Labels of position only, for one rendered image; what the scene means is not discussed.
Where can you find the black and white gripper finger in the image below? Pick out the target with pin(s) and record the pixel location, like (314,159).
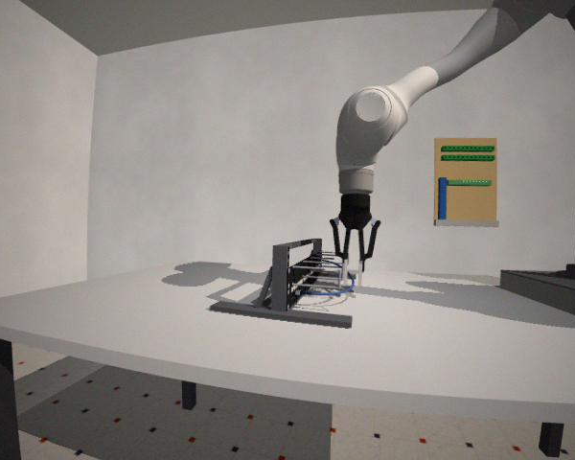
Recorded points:
(334,222)
(375,224)

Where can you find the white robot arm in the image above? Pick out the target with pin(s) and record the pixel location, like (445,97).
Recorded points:
(371,117)

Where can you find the dark grey rack with cable rings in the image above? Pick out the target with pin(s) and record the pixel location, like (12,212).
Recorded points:
(285,281)

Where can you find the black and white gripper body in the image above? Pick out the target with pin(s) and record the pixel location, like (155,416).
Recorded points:
(355,205)

